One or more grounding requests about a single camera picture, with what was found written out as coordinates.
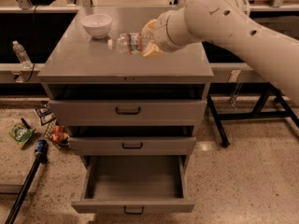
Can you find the black marker on floor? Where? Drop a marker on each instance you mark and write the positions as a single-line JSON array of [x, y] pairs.
[[25, 124]]

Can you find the orange snack packet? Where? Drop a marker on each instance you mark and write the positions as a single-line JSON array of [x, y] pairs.
[[59, 135]]

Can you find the upright water bottle on ledge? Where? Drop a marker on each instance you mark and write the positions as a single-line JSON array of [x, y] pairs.
[[22, 55]]

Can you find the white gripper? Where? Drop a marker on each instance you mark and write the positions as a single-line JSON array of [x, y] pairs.
[[160, 32]]

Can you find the blue soda can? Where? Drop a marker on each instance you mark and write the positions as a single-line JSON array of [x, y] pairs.
[[41, 147]]

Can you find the grey middle drawer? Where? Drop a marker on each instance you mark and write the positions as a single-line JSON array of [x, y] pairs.
[[116, 146]]

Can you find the white ceramic bowl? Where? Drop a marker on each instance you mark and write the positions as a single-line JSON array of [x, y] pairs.
[[97, 25]]

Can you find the clear plastic water bottle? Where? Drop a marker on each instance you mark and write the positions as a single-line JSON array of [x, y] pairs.
[[128, 43]]

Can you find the black folding table stand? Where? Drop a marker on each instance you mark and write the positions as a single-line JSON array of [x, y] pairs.
[[255, 113]]

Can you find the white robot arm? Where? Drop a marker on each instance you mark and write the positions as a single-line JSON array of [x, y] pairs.
[[226, 24]]

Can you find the black pole on floor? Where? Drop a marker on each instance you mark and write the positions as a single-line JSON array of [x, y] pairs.
[[40, 158]]

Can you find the dark snack packet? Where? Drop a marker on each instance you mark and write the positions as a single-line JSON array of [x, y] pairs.
[[44, 113]]

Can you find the grey top drawer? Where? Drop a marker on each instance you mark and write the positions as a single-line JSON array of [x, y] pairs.
[[128, 113]]

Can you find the grey metal drawer cabinet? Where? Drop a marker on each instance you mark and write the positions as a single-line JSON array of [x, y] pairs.
[[81, 68]]

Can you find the grey open bottom drawer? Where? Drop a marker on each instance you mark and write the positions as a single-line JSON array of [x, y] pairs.
[[135, 185]]

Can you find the green snack bag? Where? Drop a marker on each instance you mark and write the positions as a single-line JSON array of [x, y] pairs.
[[21, 134]]

